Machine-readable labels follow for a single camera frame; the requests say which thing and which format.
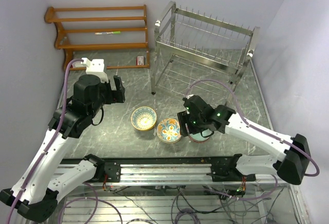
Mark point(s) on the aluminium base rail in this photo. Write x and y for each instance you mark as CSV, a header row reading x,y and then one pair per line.
x,y
169,174

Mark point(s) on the green white marker pen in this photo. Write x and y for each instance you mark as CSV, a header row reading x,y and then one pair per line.
x,y
105,33

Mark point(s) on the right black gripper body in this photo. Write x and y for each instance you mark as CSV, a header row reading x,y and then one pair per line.
x,y
195,124

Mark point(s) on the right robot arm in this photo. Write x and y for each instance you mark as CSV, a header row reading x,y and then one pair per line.
x,y
287,157

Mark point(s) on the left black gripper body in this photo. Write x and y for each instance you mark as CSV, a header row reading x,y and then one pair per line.
x,y
110,96

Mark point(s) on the small red white box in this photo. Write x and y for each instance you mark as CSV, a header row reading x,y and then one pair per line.
x,y
140,61

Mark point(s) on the yellow sunburst patterned bowl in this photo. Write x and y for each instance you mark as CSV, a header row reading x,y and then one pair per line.
x,y
143,118

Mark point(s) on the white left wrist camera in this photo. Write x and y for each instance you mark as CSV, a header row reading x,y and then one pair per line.
x,y
95,67

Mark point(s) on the orange blue floral bowl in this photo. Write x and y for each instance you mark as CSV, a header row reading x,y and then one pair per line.
x,y
168,131

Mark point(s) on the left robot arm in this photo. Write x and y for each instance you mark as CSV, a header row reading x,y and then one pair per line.
x,y
38,192

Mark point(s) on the teal dotted bowl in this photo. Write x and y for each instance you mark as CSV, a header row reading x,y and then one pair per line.
x,y
201,137

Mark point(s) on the wooden shelf rack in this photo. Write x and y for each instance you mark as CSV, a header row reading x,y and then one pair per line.
x,y
62,41

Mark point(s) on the steel dish rack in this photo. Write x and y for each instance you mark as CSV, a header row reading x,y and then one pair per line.
x,y
190,45

